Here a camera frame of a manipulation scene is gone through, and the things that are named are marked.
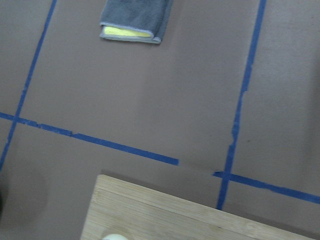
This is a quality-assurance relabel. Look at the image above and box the bamboo cutting board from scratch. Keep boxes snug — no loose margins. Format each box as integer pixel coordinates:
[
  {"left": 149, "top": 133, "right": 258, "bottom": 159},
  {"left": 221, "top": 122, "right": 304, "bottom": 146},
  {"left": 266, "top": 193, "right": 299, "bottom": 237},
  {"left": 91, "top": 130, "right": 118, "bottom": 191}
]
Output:
[{"left": 80, "top": 174, "right": 303, "bottom": 240}]

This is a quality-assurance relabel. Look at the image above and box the folded grey yellow cloth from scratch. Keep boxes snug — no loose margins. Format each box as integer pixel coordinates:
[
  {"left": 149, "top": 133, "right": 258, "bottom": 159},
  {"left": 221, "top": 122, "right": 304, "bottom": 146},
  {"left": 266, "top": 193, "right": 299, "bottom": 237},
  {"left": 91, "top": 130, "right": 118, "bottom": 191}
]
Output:
[{"left": 99, "top": 0, "right": 173, "bottom": 44}]

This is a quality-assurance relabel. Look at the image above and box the white steamed bun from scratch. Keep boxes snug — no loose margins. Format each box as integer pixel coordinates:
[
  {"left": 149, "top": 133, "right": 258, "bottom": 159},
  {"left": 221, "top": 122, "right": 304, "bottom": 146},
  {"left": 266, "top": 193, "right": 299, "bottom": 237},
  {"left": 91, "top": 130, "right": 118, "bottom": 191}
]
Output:
[{"left": 102, "top": 233, "right": 128, "bottom": 240}]

